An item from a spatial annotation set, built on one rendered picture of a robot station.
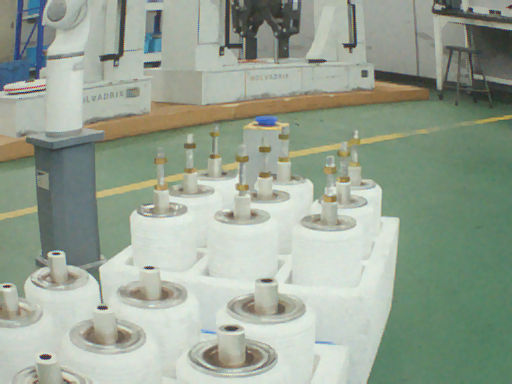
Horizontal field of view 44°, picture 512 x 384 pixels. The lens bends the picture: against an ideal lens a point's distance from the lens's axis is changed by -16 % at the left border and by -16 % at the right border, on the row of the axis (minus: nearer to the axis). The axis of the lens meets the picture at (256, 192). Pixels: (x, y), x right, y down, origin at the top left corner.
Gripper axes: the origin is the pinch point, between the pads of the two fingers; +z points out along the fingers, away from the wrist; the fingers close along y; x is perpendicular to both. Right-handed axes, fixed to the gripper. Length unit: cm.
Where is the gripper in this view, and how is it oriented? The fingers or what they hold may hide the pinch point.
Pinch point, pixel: (265, 53)
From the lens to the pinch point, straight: 108.4
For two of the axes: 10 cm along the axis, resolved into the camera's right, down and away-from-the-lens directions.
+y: 6.5, 1.8, -7.4
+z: 0.0, 9.7, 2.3
